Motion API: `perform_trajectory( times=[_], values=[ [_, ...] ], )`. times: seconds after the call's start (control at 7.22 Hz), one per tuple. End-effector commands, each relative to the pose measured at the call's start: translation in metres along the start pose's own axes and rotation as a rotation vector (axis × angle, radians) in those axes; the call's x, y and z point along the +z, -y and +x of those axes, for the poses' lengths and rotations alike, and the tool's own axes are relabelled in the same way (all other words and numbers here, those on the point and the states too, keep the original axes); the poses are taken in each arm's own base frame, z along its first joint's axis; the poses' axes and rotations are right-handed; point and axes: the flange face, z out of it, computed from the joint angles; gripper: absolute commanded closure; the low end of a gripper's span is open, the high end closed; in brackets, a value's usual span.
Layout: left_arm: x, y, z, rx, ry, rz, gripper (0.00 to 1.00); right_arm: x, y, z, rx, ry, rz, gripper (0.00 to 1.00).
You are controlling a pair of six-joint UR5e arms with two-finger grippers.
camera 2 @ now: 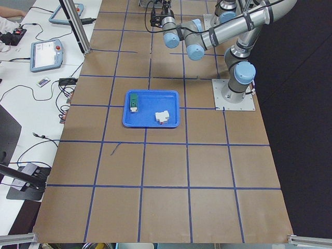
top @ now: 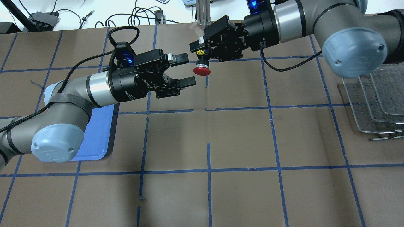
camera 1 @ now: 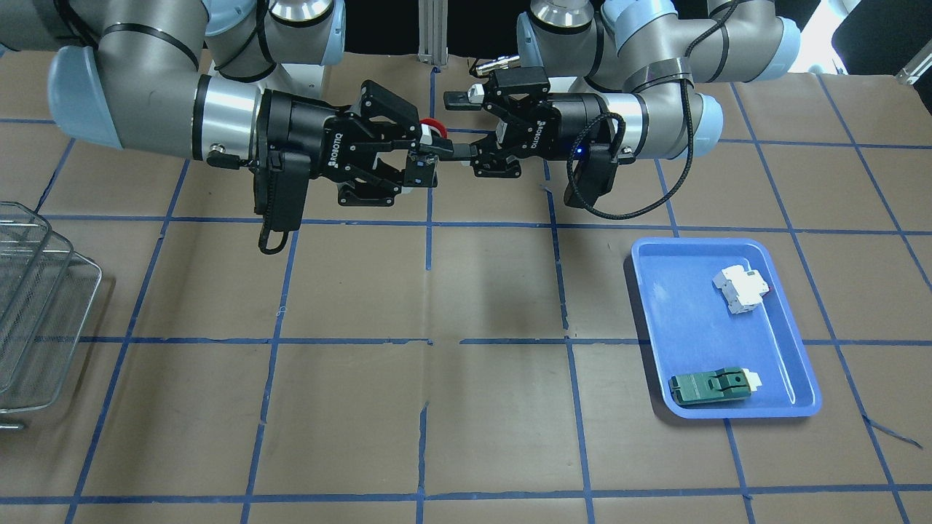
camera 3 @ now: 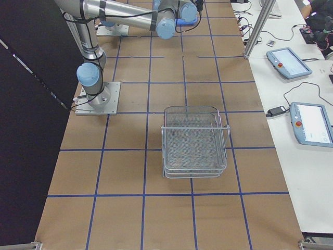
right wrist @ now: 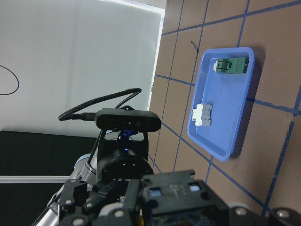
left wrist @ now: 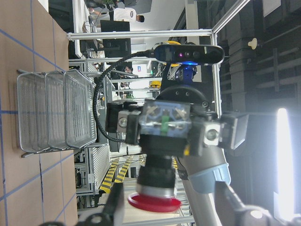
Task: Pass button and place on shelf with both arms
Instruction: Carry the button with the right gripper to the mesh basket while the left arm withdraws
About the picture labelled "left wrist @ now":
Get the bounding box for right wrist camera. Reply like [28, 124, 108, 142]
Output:
[154, 44, 224, 65]

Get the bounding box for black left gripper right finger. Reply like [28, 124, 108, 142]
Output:
[215, 181, 246, 226]

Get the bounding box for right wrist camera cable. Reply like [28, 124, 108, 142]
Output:
[92, 50, 157, 143]

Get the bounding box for silver wire mesh shelf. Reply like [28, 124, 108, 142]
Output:
[17, 70, 96, 154]

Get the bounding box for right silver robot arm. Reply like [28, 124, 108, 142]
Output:
[105, 85, 248, 225]

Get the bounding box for red emergency push button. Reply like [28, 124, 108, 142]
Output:
[127, 100, 191, 213]

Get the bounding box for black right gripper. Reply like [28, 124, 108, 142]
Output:
[105, 85, 248, 156]

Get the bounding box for yellow hard hat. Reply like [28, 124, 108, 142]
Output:
[150, 81, 161, 89]
[165, 40, 181, 45]

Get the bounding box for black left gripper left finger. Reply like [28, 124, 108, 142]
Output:
[103, 183, 124, 226]

